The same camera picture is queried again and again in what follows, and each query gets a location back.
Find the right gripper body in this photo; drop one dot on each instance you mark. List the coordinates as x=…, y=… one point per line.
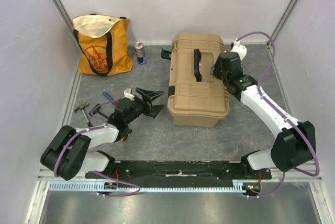
x=216, y=67

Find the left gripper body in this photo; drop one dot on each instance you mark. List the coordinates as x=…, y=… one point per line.
x=140, y=107

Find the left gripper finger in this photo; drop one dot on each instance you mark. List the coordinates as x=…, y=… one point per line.
x=148, y=95
x=155, y=109

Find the tan plastic tool box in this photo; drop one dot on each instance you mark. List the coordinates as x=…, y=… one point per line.
x=195, y=97

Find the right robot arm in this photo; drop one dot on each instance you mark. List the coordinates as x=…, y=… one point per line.
x=295, y=141

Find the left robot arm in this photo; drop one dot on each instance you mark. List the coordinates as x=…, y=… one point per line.
x=66, y=155

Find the black rubber mallet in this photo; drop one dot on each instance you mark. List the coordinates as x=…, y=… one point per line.
x=96, y=113

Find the energy drink can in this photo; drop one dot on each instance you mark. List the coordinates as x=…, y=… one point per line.
x=140, y=52

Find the claw hammer black grip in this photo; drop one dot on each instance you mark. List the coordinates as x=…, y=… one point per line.
x=82, y=109

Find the yellow tote bag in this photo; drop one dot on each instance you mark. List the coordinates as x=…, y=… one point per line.
x=103, y=42

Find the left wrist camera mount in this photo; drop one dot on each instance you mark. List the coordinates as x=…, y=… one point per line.
x=128, y=94

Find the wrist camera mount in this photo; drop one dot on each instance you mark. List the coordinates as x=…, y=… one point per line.
x=238, y=48
x=128, y=94

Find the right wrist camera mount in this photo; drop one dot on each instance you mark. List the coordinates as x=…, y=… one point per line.
x=238, y=48

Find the blue handle screwdriver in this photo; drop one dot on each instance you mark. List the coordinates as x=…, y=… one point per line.
x=109, y=98

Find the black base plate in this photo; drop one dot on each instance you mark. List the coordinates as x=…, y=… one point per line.
x=130, y=170

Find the slotted cable duct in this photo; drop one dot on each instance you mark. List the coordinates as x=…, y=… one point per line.
x=110, y=187

